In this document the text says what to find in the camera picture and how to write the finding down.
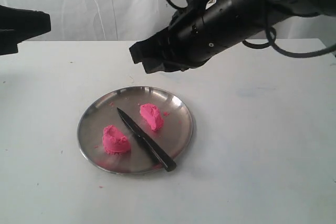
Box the black knife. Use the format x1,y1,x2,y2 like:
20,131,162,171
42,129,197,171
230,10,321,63
117,108,177,172

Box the white backdrop curtain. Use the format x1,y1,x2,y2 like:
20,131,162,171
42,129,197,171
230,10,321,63
0,0,336,57

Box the pink dough piece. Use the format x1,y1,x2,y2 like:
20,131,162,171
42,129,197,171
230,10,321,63
140,103,164,131

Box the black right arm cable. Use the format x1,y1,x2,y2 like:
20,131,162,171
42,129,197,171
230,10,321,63
161,0,336,58

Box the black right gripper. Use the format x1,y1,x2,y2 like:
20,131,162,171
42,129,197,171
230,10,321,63
129,0,263,74

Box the round steel plate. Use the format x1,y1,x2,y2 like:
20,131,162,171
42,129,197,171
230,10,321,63
77,86,194,175

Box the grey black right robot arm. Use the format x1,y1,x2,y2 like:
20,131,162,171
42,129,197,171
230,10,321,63
130,0,335,73

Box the pink dough lump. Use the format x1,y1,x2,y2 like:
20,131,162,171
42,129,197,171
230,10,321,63
102,125,131,155

